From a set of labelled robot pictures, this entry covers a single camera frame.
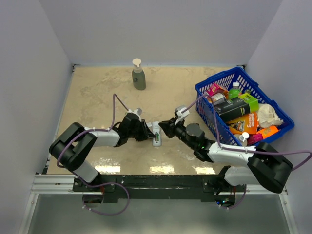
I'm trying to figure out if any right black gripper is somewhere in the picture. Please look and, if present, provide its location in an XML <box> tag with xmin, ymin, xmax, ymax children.
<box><xmin>159</xmin><ymin>117</ymin><xmax>195</xmax><ymax>150</ymax></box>

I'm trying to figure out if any white remote control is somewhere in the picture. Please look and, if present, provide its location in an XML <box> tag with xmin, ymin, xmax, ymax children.
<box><xmin>152</xmin><ymin>121</ymin><xmax>162</xmax><ymax>147</ymax></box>

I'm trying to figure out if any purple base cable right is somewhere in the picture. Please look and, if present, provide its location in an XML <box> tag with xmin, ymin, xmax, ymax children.
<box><xmin>218</xmin><ymin>184</ymin><xmax>247</xmax><ymax>210</ymax></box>

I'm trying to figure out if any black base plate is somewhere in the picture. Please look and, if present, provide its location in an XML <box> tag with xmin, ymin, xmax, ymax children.
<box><xmin>73</xmin><ymin>175</ymin><xmax>244</xmax><ymax>203</ymax></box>

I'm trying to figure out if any grey soap dispenser bottle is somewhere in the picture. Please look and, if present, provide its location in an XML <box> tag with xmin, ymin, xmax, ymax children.
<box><xmin>132</xmin><ymin>58</ymin><xmax>146</xmax><ymax>90</ymax></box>

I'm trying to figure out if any orange razor package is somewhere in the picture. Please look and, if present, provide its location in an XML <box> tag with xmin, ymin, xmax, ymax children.
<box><xmin>227</xmin><ymin>112</ymin><xmax>258</xmax><ymax>135</ymax></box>

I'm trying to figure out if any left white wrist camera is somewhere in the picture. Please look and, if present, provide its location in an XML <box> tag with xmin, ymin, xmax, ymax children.
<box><xmin>126</xmin><ymin>108</ymin><xmax>143</xmax><ymax>121</ymax></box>

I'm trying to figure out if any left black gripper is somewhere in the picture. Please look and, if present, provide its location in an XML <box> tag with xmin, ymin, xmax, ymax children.
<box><xmin>128</xmin><ymin>119</ymin><xmax>156</xmax><ymax>142</ymax></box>

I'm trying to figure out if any blue plastic basket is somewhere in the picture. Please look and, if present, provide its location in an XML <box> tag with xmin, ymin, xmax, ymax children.
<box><xmin>195</xmin><ymin>67</ymin><xmax>294</xmax><ymax>146</ymax></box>

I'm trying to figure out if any pink snack box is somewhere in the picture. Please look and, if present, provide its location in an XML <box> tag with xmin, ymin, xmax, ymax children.
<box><xmin>204</xmin><ymin>82</ymin><xmax>228</xmax><ymax>98</ymax></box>

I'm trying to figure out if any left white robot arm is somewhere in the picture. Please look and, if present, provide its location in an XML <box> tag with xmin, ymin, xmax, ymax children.
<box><xmin>49</xmin><ymin>113</ymin><xmax>155</xmax><ymax>191</ymax></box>

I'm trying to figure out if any orange snack bag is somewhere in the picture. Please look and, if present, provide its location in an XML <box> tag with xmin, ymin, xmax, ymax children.
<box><xmin>247</xmin><ymin>125</ymin><xmax>279</xmax><ymax>146</ymax></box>

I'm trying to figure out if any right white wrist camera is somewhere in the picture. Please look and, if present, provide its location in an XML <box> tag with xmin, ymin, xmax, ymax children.
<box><xmin>175</xmin><ymin>105</ymin><xmax>190</xmax><ymax>125</ymax></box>

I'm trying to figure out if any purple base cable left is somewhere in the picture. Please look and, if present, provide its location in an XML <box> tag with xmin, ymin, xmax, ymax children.
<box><xmin>82</xmin><ymin>182</ymin><xmax>131</xmax><ymax>216</ymax></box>

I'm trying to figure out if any black and green box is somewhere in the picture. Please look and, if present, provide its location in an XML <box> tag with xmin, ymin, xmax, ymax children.
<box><xmin>214</xmin><ymin>93</ymin><xmax>259</xmax><ymax>122</ymax></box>

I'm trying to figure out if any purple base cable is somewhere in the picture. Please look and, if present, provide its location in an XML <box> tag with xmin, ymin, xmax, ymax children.
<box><xmin>218</xmin><ymin>184</ymin><xmax>247</xmax><ymax>210</ymax></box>
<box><xmin>82</xmin><ymin>182</ymin><xmax>131</xmax><ymax>216</ymax></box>

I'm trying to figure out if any crumpled beige cloth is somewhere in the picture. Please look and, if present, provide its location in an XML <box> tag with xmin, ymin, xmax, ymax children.
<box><xmin>257</xmin><ymin>104</ymin><xmax>284</xmax><ymax>128</ymax></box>

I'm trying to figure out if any white cap bottle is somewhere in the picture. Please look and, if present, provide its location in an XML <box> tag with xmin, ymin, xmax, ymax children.
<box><xmin>234</xmin><ymin>132</ymin><xmax>250</xmax><ymax>147</ymax></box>

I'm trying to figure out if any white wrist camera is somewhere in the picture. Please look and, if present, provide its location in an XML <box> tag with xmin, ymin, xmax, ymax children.
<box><xmin>175</xmin><ymin>105</ymin><xmax>190</xmax><ymax>125</ymax></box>
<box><xmin>126</xmin><ymin>108</ymin><xmax>143</xmax><ymax>121</ymax></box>

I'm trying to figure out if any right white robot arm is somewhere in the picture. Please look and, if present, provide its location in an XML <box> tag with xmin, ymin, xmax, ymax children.
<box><xmin>159</xmin><ymin>118</ymin><xmax>293</xmax><ymax>194</ymax></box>

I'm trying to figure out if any brown label can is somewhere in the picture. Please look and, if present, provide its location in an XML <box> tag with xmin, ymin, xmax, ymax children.
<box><xmin>206</xmin><ymin>93</ymin><xmax>227</xmax><ymax>105</ymax></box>

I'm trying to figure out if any green drink bottle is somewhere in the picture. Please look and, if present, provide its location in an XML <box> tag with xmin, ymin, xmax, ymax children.
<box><xmin>229</xmin><ymin>82</ymin><xmax>242</xmax><ymax>99</ymax></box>

